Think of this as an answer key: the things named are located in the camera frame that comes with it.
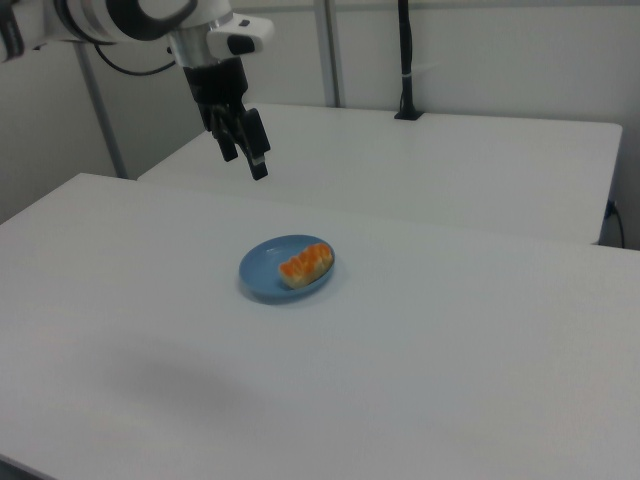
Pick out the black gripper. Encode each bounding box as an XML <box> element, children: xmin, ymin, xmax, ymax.
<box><xmin>181</xmin><ymin>56</ymin><xmax>272</xmax><ymax>182</ymax></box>

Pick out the toy bread with orange crust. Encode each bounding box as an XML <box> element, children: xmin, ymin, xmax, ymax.
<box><xmin>278</xmin><ymin>242</ymin><xmax>334</xmax><ymax>291</ymax></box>

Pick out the blue oval plate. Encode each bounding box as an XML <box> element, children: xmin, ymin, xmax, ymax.
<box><xmin>238</xmin><ymin>233</ymin><xmax>337</xmax><ymax>305</ymax></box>

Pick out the white side table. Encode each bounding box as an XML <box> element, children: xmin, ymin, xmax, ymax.
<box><xmin>136</xmin><ymin>103</ymin><xmax>624</xmax><ymax>247</ymax></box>

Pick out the grey metal frame post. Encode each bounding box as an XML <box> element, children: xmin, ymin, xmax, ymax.
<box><xmin>74</xmin><ymin>43</ymin><xmax>129</xmax><ymax>180</ymax></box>
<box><xmin>314</xmin><ymin>0</ymin><xmax>347</xmax><ymax>108</ymax></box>

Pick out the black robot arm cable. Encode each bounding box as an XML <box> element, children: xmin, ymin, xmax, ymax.
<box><xmin>92</xmin><ymin>42</ymin><xmax>177</xmax><ymax>76</ymax></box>

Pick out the white cable tie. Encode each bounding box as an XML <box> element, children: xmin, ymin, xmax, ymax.
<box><xmin>401</xmin><ymin>62</ymin><xmax>441</xmax><ymax>80</ymax></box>

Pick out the black camera stand pole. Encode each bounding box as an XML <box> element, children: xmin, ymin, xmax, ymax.
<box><xmin>393</xmin><ymin>0</ymin><xmax>425</xmax><ymax>122</ymax></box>

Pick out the black cable with blue plug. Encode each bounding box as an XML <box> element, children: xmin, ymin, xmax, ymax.
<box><xmin>605</xmin><ymin>199</ymin><xmax>627</xmax><ymax>249</ymax></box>

